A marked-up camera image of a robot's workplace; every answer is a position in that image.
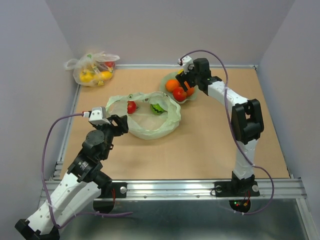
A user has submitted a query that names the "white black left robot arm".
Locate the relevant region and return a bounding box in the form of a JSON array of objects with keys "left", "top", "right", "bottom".
[{"left": 15, "top": 110, "right": 129, "bottom": 240}]

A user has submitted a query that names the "green avocado print plastic bag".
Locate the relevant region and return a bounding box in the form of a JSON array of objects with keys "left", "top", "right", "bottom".
[{"left": 105, "top": 91, "right": 181, "bottom": 140}]

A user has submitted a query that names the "green vegetable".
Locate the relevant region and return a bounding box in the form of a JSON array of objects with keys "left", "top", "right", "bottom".
[{"left": 150, "top": 104, "right": 166, "bottom": 115}]

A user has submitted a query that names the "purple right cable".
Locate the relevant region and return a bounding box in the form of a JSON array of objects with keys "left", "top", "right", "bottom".
[{"left": 181, "top": 49, "right": 275, "bottom": 216}]

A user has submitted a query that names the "clear plastic bag of fruit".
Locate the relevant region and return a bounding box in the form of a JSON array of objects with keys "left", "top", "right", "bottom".
[{"left": 64, "top": 51, "right": 120, "bottom": 87}]

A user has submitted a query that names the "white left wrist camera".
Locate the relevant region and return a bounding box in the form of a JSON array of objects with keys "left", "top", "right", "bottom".
[{"left": 82, "top": 106, "right": 111, "bottom": 126}]

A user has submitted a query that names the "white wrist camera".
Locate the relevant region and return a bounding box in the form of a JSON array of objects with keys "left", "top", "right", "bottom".
[
  {"left": 82, "top": 106, "right": 111, "bottom": 126},
  {"left": 178, "top": 55, "right": 194, "bottom": 74}
]

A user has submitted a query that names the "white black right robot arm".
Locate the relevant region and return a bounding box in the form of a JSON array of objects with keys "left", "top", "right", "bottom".
[{"left": 176, "top": 56, "right": 264, "bottom": 197}]

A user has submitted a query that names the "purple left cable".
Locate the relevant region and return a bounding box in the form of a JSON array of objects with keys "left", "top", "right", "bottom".
[{"left": 41, "top": 112, "right": 134, "bottom": 230}]

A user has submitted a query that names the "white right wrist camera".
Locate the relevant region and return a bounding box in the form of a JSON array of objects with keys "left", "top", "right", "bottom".
[{"left": 178, "top": 55, "right": 194, "bottom": 74}]

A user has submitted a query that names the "orange fruit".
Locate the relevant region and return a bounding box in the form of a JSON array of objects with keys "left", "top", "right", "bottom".
[
  {"left": 186, "top": 87, "right": 195, "bottom": 97},
  {"left": 165, "top": 79, "right": 180, "bottom": 93}
]

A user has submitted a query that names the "green scalloped bowl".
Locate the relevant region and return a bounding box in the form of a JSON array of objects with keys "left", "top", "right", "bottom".
[{"left": 159, "top": 70, "right": 200, "bottom": 104}]

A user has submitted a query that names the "red tomato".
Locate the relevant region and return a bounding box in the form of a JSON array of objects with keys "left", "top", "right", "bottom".
[{"left": 172, "top": 87, "right": 187, "bottom": 102}]

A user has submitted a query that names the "purple cable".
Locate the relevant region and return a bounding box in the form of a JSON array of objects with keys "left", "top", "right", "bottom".
[
  {"left": 41, "top": 112, "right": 134, "bottom": 230},
  {"left": 181, "top": 49, "right": 275, "bottom": 216}
]

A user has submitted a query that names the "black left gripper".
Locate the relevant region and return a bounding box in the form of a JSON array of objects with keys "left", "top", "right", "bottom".
[{"left": 90, "top": 114, "right": 129, "bottom": 159}]

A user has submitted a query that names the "aluminium mounting rail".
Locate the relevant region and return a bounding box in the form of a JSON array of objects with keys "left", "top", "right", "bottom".
[{"left": 42, "top": 177, "right": 307, "bottom": 201}]

